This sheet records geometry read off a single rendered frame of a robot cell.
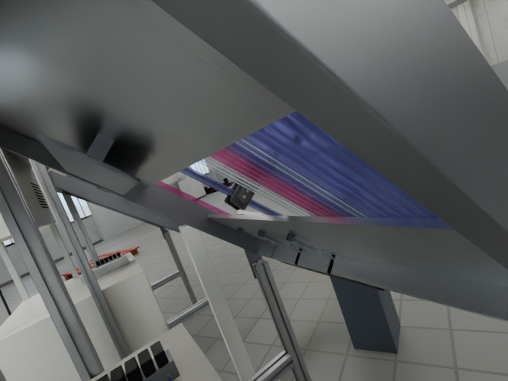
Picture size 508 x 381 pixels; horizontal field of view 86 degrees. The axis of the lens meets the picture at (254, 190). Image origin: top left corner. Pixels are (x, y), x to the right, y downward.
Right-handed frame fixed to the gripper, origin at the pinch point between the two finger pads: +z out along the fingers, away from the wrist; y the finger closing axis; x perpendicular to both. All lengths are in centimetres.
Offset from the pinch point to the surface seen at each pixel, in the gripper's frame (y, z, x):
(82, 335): -32, 39, -3
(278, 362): -33, 26, 53
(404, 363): -26, 6, 106
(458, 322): -20, -20, 124
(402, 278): 15.3, -0.4, 25.5
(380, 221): 23.7, 0.4, 6.3
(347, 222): 19.3, 0.7, 6.4
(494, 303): 27.1, 0.2, 25.5
